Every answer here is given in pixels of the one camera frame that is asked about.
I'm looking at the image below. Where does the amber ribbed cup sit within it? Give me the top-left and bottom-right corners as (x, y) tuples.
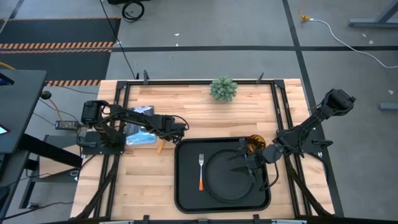
(245, 134), (267, 156)

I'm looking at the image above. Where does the black metal table frame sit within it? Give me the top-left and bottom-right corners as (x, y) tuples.
(74, 70), (345, 224)

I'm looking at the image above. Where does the long black floor cable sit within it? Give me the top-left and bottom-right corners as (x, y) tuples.
(99, 0), (138, 80)

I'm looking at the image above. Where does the black mat with hazard stripes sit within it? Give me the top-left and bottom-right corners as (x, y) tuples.
(0, 17), (121, 87)

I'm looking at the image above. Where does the black round plate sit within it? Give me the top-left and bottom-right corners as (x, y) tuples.
(203, 148), (256, 203)

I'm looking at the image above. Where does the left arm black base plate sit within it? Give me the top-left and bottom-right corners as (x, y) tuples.
(77, 130), (127, 156)

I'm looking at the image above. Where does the grey desk leg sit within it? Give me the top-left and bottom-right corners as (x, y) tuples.
(348, 0), (398, 29)

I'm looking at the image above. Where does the black rectangular tray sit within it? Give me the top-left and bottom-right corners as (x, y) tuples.
(174, 136), (272, 214)

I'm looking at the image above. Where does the coiled black cable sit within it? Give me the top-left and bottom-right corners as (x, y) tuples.
(121, 1), (146, 23)

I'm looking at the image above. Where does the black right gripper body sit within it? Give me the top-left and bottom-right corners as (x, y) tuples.
(238, 138), (284, 183)

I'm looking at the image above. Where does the black power adapter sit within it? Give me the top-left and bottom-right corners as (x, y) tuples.
(55, 120), (78, 131)

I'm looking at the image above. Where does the small green artificial plant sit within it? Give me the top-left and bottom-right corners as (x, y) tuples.
(209, 75), (239, 103)

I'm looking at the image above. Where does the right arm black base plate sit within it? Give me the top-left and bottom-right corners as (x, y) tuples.
(276, 129), (333, 154)

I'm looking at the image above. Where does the black side desk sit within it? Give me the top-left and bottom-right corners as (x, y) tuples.
(0, 68), (83, 218)

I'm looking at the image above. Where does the white floor cable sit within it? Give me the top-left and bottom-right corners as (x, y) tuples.
(310, 18), (398, 69)

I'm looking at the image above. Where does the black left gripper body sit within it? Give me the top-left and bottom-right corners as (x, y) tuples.
(156, 115), (188, 138)

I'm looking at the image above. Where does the yellow plug with cable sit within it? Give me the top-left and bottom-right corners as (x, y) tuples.
(298, 0), (312, 22)

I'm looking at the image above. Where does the blue white packet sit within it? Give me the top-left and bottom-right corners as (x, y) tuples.
(126, 105), (157, 146)

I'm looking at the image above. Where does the fork with orange handle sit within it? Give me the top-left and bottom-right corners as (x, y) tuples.
(198, 153), (205, 192)

